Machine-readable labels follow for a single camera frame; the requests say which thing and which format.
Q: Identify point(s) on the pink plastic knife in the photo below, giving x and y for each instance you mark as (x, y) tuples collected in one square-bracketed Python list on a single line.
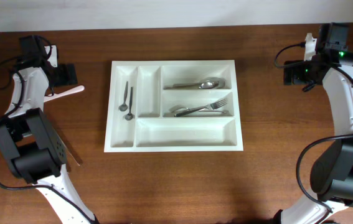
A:
[(71, 91)]

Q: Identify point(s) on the metal fork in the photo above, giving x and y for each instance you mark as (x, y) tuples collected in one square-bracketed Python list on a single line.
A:
[(210, 108), (181, 109)]

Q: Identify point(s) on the dark-handled small metal teaspoon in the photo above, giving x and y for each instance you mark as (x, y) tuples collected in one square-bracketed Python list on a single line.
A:
[(129, 116)]

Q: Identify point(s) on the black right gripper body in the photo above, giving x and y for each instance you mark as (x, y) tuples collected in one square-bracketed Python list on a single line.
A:
[(301, 74)]

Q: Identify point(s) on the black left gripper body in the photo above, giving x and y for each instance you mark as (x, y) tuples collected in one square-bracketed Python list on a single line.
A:
[(60, 74)]

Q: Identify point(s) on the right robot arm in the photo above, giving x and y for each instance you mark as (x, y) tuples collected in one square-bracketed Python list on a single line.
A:
[(324, 169)]

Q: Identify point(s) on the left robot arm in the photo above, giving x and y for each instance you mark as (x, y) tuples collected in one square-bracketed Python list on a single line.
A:
[(29, 144)]

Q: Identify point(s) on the large metal spoon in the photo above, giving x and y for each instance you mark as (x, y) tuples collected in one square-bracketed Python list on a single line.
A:
[(201, 85), (216, 83)]

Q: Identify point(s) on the white plastic cutlery tray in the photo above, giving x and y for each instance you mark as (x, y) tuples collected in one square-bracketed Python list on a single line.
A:
[(154, 128)]

